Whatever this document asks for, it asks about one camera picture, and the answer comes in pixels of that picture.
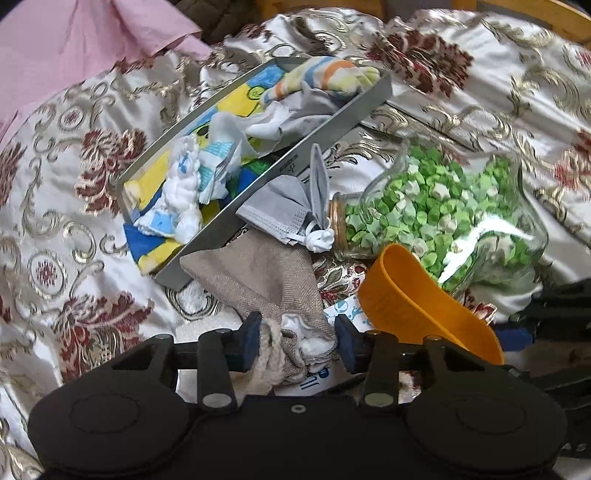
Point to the white gauze cloth blue print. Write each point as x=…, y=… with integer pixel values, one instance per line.
x=182, y=194

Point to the yellow blue cartoon towel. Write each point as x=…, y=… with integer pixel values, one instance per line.
x=152, y=177

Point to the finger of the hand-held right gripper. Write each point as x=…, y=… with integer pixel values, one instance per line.
x=517, y=337
x=563, y=387

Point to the white packet blue print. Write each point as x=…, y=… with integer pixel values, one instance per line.
x=346, y=311

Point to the grey metal tray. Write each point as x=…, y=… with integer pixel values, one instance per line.
x=286, y=161

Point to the grey face mask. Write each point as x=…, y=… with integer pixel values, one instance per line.
x=281, y=212

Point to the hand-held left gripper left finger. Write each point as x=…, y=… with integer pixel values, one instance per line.
x=250, y=344

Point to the wooden bed frame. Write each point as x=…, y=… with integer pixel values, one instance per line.
x=545, y=16

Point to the floral satin blanket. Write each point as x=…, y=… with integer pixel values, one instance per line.
x=69, y=221

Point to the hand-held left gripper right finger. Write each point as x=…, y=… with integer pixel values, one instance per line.
x=348, y=344

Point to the light blue face mask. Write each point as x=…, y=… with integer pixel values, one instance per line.
x=217, y=164

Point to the pink bed sheet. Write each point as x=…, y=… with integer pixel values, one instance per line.
x=69, y=50

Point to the striped sock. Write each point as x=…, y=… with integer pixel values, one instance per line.
x=323, y=76

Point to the glass jar of green stars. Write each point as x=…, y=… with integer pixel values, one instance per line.
x=438, y=207

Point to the grey white cloth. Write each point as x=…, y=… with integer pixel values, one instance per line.
x=300, y=115

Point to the orange plastic scoop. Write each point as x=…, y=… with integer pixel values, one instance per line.
x=415, y=300

